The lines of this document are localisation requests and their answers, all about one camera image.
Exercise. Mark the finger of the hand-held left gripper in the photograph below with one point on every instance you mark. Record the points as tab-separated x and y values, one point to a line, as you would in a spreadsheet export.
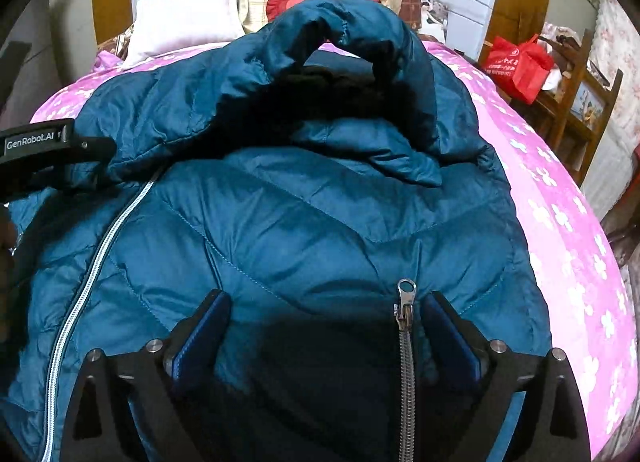
92	148

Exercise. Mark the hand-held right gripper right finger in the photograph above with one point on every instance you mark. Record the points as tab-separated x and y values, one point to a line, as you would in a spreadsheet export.
450	342

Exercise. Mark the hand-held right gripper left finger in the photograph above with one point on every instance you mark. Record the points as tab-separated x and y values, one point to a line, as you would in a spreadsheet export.
200	342

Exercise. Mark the teal down jacket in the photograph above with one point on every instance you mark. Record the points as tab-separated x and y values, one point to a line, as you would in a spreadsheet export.
300	222

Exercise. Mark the pink white clothes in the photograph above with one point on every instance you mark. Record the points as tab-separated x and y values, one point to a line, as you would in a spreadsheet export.
560	34

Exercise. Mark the person's left hand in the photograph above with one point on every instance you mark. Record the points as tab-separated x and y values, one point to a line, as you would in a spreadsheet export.
6	282

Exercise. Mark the white pillow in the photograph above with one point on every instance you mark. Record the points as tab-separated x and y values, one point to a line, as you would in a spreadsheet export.
185	17

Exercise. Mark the pink floral bedsheet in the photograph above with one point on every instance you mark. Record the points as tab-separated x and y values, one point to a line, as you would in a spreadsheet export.
550	202

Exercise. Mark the wooden shelf rack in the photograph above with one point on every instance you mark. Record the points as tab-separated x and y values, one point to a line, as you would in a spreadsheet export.
570	117

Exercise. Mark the red shopping bag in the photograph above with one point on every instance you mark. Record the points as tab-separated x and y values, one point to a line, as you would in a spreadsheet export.
517	67

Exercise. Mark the pink floral curtain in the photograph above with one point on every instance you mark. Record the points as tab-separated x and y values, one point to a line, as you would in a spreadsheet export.
620	67

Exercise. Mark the white patterned cloth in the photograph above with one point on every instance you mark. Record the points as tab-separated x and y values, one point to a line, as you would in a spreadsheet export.
435	17

